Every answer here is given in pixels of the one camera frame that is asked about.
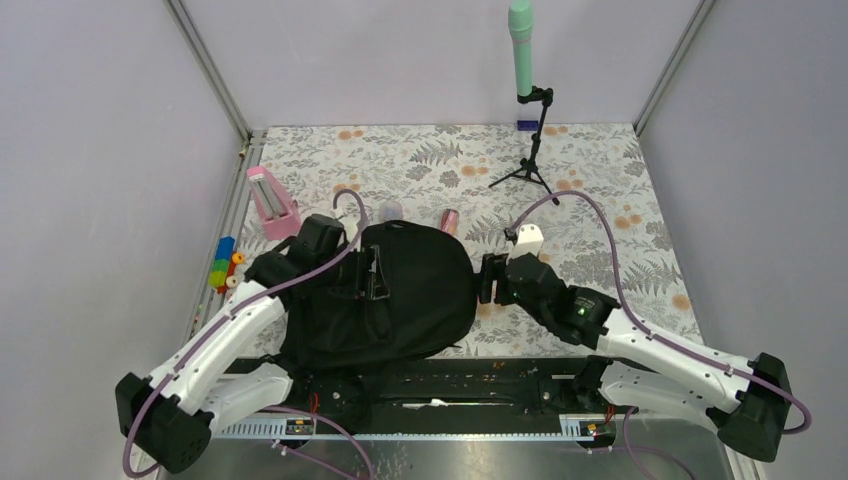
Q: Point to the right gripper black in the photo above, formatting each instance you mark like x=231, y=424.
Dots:
x=492, y=268

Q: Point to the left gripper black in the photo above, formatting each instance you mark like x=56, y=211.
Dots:
x=361, y=282

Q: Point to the black student backpack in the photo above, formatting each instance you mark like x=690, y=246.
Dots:
x=421, y=300

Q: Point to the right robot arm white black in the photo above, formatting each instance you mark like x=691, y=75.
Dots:
x=745, y=402

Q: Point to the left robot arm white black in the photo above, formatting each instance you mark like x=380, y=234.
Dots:
x=169, y=416

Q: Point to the pink metronome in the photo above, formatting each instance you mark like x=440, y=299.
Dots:
x=277, y=209

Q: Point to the clear small cup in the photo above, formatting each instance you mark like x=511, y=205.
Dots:
x=390, y=211

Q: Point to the floral table mat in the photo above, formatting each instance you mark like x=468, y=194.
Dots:
x=602, y=225

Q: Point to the pink tube container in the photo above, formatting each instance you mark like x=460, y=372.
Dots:
x=449, y=221

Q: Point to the colourful toy block train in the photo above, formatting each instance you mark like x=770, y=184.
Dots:
x=225, y=260

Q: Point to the black tripod microphone stand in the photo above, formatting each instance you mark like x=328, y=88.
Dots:
x=528, y=170

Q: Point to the small blue block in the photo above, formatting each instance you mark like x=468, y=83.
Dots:
x=526, y=125

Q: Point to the green microphone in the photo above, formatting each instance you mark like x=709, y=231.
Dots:
x=520, y=24

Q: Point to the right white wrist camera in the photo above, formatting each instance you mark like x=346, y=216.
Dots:
x=529, y=241

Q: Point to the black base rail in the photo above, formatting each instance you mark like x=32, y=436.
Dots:
x=456, y=396

